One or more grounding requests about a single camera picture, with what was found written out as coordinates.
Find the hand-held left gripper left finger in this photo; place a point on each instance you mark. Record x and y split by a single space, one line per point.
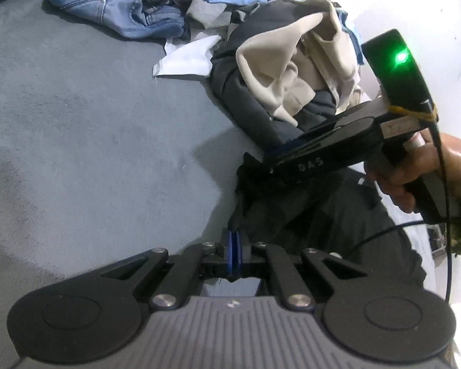
227 254

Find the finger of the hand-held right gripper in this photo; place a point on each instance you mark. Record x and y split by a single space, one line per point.
285 147

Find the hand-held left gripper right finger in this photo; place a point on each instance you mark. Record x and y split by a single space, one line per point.
238 254

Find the black t-shirt with white print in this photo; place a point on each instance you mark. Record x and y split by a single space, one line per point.
330 219

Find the person's right hand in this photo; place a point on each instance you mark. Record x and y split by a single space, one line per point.
426 165

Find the dark grey garment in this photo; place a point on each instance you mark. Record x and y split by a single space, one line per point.
246 115

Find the beige garment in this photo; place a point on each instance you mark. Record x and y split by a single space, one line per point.
261 69

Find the white garment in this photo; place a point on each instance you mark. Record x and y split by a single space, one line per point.
184 61

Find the blue jeans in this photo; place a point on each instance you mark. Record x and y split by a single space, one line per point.
111 7

